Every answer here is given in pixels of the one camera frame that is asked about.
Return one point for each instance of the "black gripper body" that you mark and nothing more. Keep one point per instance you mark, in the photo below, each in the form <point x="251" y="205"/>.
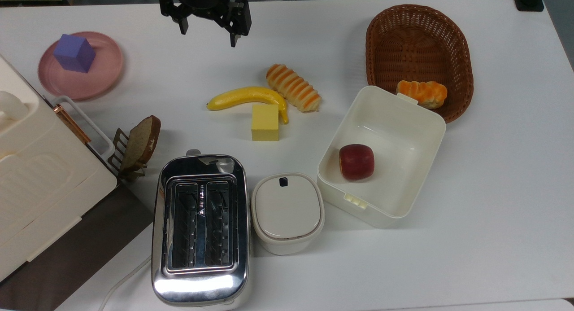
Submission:
<point x="199" y="0"/>

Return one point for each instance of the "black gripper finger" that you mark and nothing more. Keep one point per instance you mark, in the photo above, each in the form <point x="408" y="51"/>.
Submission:
<point x="172" y="11"/>
<point x="237" y="19"/>

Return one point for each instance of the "yellow cube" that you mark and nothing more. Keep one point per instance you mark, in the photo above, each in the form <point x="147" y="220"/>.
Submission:
<point x="265" y="122"/>

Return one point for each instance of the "purple cube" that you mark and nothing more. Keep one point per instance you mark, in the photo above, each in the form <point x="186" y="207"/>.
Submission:
<point x="74" y="53"/>

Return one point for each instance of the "yellow banana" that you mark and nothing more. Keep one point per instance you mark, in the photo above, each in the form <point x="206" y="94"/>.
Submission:
<point x="244" y="97"/>

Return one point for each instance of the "striped bread roll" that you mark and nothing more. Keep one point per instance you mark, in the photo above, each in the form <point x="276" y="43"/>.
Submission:
<point x="293" y="87"/>

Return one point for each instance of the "pink plate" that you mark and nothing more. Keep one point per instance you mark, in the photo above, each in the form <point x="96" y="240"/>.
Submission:
<point x="96" y="73"/>

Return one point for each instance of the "brown bread slice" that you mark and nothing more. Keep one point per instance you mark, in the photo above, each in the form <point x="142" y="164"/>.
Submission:
<point x="141" y="142"/>

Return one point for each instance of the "brown toast rack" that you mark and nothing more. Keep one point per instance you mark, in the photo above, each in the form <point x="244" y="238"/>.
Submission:
<point x="117" y="151"/>

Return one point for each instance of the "brown wicker basket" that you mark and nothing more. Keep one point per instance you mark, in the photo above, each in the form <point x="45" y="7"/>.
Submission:
<point x="417" y="41"/>

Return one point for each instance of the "red apple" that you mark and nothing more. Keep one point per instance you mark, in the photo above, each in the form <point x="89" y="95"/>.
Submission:
<point x="356" y="162"/>

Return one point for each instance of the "white plastic box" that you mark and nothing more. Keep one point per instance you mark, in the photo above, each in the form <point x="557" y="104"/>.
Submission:
<point x="394" y="136"/>

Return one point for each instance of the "white lidded pot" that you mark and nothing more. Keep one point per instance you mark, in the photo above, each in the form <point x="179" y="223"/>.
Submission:
<point x="287" y="211"/>

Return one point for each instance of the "orange glazed bread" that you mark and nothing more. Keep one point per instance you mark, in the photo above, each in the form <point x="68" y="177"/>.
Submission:
<point x="423" y="93"/>

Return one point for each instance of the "cream white appliance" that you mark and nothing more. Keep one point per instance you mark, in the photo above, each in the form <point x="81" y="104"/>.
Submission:
<point x="40" y="176"/>

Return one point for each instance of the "chrome toaster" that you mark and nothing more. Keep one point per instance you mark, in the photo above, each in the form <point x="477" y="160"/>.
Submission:
<point x="202" y="230"/>

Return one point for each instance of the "dark brown mat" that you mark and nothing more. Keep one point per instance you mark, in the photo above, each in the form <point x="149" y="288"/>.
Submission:
<point x="76" y="252"/>

